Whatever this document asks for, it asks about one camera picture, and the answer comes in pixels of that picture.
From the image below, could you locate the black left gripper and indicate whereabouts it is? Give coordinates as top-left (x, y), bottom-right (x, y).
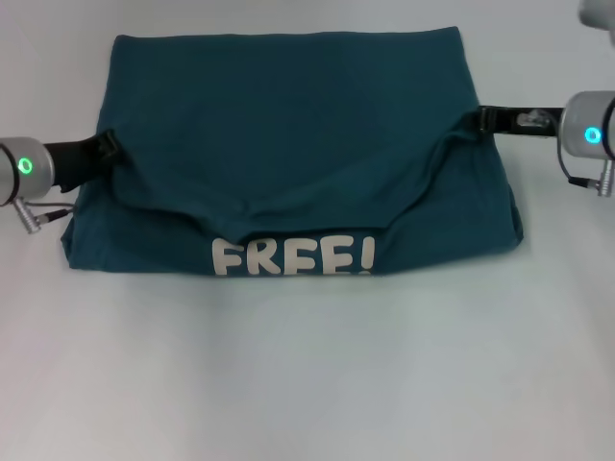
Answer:
top-left (42, 129), bottom-right (121, 191)

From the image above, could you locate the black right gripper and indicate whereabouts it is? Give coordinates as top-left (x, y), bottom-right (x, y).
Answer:
top-left (478, 106), bottom-right (566, 139)

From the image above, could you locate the teal blue t-shirt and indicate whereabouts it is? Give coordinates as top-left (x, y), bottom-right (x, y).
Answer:
top-left (58, 27), bottom-right (525, 279)

